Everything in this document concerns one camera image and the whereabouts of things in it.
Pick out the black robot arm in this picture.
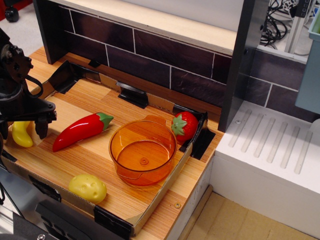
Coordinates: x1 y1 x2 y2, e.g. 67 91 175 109
0 30 57 139

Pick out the dark grey shelf frame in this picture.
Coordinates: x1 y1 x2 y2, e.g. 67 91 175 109
33 0 269 132

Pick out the yellow toy banana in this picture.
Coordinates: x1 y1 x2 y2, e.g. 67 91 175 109
12 121 33 148

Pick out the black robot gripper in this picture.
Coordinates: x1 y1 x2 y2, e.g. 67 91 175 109
0 84 57 140

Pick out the white toy sink drainboard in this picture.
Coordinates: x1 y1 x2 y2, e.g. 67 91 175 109
210 101 320 238

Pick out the red toy chili pepper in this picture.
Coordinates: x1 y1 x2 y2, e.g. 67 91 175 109
52 112 114 152

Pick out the black caster wheel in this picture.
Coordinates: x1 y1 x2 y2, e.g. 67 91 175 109
4 6 19 23

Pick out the grey-blue plastic bin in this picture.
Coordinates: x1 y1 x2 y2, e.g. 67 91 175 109
295 9 320 114

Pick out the yellow toy potato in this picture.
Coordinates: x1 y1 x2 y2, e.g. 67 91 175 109
68 174 107 204

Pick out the black cable bundle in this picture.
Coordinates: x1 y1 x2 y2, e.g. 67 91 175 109
259 0 301 50

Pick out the orange transparent plastic pot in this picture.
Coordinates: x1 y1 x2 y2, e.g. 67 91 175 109
108 115 177 186

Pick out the red toy strawberry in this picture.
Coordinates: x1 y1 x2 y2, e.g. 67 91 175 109
171 111 198 142

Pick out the black equipment at bottom left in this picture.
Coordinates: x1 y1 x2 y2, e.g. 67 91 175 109
0 149 114 240

